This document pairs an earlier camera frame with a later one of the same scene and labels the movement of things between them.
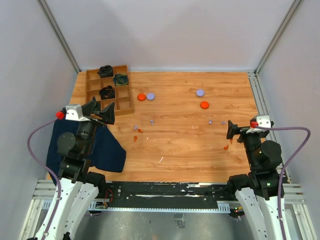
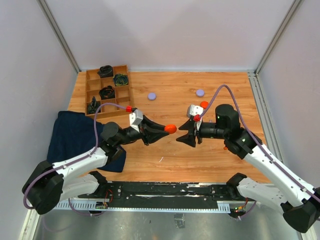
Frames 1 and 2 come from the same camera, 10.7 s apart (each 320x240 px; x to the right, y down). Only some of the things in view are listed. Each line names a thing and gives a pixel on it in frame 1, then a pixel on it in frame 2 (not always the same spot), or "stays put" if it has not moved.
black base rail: (166, 194) stays put
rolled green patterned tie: (120, 79) stays put
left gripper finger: (87, 108) to (152, 125)
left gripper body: (96, 120) to (144, 131)
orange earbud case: (204, 104) stays put
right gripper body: (250, 136) to (196, 131)
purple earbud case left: (150, 96) stays put
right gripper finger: (232, 129) to (189, 139)
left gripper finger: (108, 115) to (154, 136)
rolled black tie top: (105, 71) stays put
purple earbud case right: (200, 92) stays put
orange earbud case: (141, 97) to (171, 128)
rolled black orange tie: (107, 92) stays put
